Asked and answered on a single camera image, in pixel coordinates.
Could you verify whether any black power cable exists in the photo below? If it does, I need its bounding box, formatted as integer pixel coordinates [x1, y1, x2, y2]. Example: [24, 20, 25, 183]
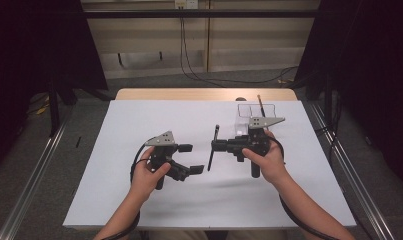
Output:
[182, 16, 300, 85]
[179, 8, 225, 89]

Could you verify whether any person's right hand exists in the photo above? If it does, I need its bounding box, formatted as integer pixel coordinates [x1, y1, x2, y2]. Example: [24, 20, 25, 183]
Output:
[241, 129, 289, 187]

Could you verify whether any clear acrylic organizer box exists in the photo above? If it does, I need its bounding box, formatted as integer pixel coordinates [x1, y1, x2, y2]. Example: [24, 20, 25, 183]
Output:
[234, 102, 278, 138]

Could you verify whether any black curtain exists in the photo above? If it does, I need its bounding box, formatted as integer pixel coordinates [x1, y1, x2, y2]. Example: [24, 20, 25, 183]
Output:
[293, 0, 403, 191]
[0, 0, 109, 174]

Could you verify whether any white wall outlet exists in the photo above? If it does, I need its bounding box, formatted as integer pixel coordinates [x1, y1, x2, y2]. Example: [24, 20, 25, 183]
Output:
[174, 0, 199, 10]

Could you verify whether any black metal stand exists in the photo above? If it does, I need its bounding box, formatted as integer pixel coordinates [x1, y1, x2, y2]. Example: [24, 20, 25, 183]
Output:
[48, 78, 61, 138]

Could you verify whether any hand-held gripper cable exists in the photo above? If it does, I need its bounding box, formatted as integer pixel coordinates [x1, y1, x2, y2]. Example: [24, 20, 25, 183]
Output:
[100, 137, 157, 240]
[269, 135, 342, 240]

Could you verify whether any right hand-held gripper cable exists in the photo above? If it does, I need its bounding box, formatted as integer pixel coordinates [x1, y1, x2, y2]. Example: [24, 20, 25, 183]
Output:
[269, 135, 342, 240]

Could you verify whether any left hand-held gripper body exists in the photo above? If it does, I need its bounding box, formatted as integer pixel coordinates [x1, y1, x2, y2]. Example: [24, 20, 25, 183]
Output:
[144, 130, 191, 191]

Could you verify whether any person's left hand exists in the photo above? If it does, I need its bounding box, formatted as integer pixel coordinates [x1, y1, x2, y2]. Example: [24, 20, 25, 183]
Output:
[130, 146, 173, 202]

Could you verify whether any gold ferrule makeup brush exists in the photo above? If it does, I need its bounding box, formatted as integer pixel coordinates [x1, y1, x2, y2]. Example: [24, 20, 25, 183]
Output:
[256, 94, 267, 119]

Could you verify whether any thin black makeup brush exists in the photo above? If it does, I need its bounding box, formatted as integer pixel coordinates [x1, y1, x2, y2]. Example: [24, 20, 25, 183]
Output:
[206, 124, 221, 173]

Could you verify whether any aluminium frame rail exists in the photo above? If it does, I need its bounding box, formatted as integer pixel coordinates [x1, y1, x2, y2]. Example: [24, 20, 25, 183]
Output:
[308, 99, 396, 240]
[0, 106, 75, 240]

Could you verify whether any left hand-held gripper cable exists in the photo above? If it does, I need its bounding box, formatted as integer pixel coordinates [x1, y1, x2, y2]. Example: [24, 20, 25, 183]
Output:
[100, 137, 157, 240]

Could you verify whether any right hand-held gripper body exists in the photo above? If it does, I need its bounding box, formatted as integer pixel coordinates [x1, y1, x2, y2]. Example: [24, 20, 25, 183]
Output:
[225, 116, 286, 179]

